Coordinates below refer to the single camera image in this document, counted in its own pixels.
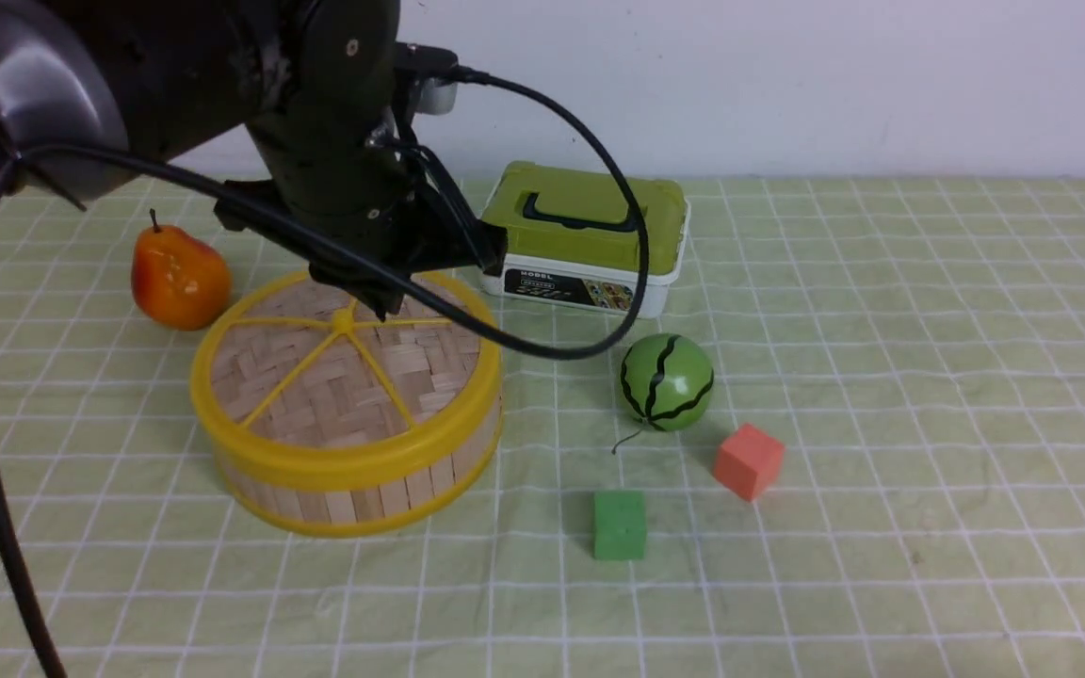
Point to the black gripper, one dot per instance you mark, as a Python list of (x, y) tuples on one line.
[(345, 162)]

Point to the yellow woven steamer lid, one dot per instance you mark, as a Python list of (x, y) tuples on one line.
[(302, 387)]

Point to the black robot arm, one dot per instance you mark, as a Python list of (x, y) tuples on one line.
[(153, 78)]

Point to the bamboo steamer basket yellow rim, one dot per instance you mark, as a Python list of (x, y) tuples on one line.
[(354, 504)]

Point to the orange red toy pear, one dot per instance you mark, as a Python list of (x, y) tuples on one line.
[(178, 281)]

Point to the green lidded white storage box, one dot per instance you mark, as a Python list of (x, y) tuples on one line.
[(570, 242)]

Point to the green toy watermelon ball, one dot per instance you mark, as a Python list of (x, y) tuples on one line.
[(664, 382)]

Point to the green foam cube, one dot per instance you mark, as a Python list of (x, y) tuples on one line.
[(619, 525)]

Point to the red foam cube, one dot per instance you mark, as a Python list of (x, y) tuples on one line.
[(748, 462)]

